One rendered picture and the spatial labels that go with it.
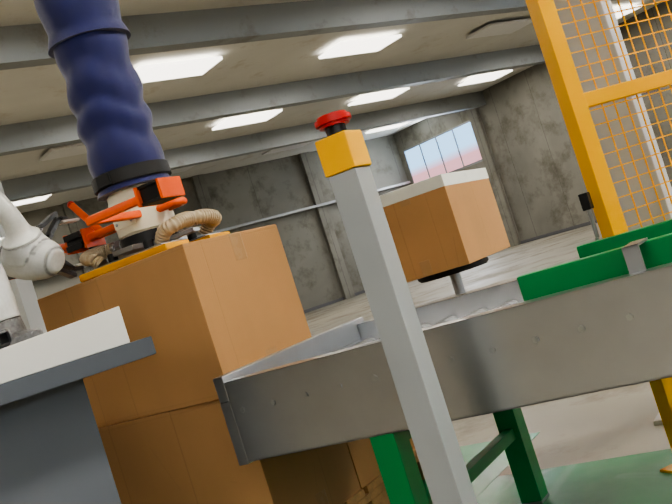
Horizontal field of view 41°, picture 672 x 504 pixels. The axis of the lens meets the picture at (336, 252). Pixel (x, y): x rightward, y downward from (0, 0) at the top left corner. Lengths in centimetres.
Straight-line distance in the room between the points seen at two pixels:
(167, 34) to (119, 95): 753
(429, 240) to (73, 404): 223
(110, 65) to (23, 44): 685
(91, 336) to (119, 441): 66
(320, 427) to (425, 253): 204
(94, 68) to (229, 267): 68
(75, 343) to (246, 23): 889
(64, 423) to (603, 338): 111
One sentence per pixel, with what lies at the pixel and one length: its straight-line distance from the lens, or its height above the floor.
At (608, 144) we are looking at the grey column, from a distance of 300.
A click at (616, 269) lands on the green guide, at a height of 60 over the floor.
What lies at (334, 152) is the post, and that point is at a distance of 166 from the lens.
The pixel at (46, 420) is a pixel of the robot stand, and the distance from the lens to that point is 202.
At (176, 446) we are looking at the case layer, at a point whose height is 45.
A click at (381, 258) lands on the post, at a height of 76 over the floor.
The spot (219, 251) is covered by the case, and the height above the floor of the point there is 90.
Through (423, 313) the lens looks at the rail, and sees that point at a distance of 255.
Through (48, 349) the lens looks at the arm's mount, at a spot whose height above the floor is 79.
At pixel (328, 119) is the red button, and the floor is 103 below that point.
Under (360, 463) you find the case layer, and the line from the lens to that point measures 270.
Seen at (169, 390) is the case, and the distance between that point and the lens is 244.
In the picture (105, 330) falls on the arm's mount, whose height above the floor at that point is 79.
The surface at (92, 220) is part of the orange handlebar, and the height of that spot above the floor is 108.
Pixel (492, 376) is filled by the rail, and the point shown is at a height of 47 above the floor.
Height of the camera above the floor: 76
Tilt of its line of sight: 1 degrees up
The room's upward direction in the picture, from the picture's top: 18 degrees counter-clockwise
